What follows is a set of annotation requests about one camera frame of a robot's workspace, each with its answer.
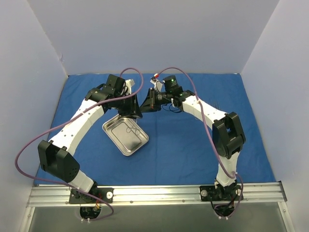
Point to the stainless steel instrument tray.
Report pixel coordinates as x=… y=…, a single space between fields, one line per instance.
x=127 y=143

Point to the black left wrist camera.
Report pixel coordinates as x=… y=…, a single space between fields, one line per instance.
x=115 y=83

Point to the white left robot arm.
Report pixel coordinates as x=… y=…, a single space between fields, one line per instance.
x=57 y=154

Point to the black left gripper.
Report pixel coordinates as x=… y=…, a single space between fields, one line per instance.
x=132 y=105

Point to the blue surgical drape cloth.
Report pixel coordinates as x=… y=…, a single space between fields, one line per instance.
x=178 y=151

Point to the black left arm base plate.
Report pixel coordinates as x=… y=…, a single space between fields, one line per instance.
x=103 y=193

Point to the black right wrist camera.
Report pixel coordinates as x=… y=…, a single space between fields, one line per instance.
x=171 y=85

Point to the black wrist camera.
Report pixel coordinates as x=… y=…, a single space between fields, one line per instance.
x=171 y=85
x=115 y=83

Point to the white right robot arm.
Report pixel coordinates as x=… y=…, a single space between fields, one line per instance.
x=227 y=132

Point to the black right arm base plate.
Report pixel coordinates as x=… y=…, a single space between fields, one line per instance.
x=219 y=193

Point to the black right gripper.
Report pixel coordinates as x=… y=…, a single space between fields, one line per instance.
x=152 y=99

